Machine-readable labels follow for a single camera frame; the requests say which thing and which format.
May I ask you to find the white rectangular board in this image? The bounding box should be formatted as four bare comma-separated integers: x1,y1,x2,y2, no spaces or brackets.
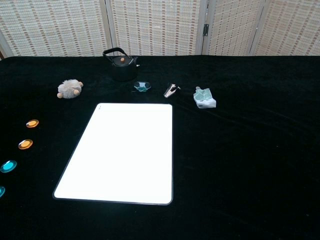
52,102,174,206

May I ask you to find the silver metal clip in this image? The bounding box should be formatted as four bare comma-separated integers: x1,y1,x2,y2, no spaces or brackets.
163,83,181,99

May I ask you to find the green white plastic packet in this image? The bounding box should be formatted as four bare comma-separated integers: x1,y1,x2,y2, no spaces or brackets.
192,86,217,109

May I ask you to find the black velvet tablecloth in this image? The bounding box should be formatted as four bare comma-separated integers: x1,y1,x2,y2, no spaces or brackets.
0,54,320,240

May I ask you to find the woven bamboo folding screen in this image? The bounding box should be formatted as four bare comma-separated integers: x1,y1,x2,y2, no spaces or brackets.
0,0,320,60

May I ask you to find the grey plush sheep toy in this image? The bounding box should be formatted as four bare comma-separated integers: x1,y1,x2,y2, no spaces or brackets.
57,79,84,99

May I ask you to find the black teapot with handle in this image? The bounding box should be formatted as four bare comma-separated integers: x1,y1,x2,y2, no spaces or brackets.
102,47,139,82

